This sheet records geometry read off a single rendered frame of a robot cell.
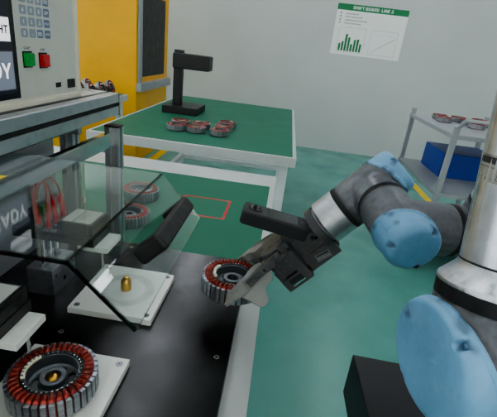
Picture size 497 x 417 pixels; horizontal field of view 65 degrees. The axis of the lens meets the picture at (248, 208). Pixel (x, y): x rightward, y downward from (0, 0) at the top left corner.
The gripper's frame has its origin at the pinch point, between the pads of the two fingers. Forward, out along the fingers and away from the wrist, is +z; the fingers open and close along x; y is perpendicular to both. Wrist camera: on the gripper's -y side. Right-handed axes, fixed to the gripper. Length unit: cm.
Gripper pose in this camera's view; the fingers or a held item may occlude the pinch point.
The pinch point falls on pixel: (228, 280)
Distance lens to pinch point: 72.7
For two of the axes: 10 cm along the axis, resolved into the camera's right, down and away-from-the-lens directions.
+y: 6.7, 7.1, 2.0
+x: 1.1, -3.6, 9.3
